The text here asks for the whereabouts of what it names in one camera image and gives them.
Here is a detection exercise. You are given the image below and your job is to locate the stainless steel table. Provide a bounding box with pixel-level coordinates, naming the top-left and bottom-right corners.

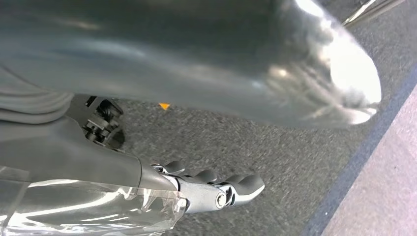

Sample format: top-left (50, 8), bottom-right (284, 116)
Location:
top-left (342, 0), bottom-right (408, 27)

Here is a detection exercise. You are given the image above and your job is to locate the dark robot foot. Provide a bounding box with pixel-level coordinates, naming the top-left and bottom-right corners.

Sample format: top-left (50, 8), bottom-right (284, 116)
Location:
top-left (66, 95), bottom-right (126, 151)

